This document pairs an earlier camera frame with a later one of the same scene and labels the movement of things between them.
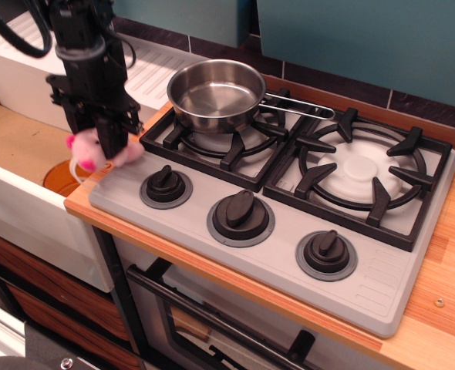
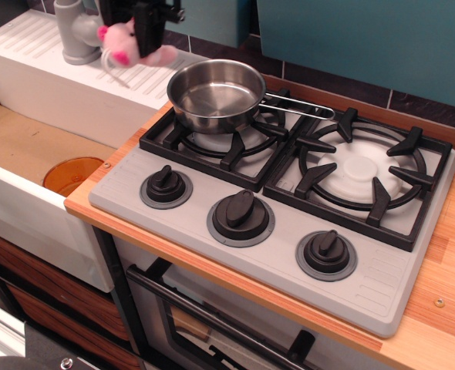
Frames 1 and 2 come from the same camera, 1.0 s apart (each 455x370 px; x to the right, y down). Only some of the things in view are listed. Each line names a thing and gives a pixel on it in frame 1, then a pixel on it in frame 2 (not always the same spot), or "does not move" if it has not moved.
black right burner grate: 374,178 does not move
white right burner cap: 358,163 does not move
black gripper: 95,90 to 149,17
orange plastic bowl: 59,179 does not move
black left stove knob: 167,190 does not move
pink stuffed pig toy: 89,155 to 122,47
